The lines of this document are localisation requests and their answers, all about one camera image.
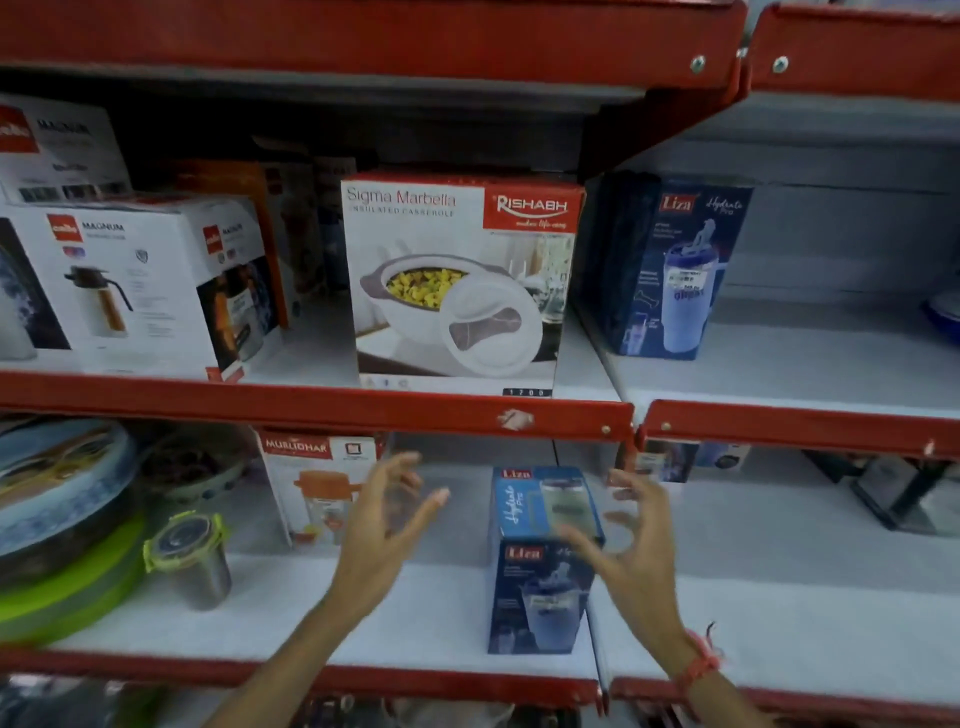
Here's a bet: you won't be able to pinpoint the person's left hand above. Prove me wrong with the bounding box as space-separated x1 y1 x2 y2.
328 450 452 621

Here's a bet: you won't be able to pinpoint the small blue tumbler box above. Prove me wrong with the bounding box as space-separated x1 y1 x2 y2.
486 465 607 656

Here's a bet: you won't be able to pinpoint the steel and black rack item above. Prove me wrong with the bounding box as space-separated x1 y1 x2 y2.
804 450 960 538

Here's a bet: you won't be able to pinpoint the red metal shelf rack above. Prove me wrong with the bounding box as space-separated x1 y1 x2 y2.
0 0 750 714
609 3 960 727

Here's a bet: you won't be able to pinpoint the person's right forearm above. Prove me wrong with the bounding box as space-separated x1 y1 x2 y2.
660 645 781 728

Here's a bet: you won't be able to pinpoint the dark blue product box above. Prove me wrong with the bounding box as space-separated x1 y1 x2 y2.
636 441 753 486

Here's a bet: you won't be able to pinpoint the white box with orange jug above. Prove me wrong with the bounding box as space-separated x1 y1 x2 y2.
255 428 388 550

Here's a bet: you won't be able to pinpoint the orange cardboard box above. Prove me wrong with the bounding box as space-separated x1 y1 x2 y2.
168 159 335 327

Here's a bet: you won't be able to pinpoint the white casserole box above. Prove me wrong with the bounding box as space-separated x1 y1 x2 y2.
340 171 587 399

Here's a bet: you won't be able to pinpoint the blue plastic item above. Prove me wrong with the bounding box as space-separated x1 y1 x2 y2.
921 287 960 348

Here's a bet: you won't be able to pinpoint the plastic wrapped goods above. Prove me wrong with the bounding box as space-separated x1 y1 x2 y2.
0 673 170 728

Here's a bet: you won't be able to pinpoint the steel container with green lid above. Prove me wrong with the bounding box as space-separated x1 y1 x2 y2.
142 510 234 613

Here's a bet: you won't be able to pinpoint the large blue tumbler box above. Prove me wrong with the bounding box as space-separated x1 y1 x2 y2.
598 171 756 362

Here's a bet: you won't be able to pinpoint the green round casserole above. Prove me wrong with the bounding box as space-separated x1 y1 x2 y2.
0 516 149 648

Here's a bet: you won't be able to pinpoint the person's right hand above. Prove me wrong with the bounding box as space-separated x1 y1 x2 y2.
557 468 706 663

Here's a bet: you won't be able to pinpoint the white flask box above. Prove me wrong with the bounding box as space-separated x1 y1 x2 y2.
0 93 134 206
0 195 284 384

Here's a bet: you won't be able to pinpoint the person's left forearm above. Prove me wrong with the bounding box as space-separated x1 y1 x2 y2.
201 596 365 728

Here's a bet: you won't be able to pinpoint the patterned bowl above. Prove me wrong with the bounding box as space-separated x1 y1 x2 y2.
137 426 258 507

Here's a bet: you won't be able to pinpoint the red thread wristband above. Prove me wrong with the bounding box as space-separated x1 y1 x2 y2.
673 622 727 693

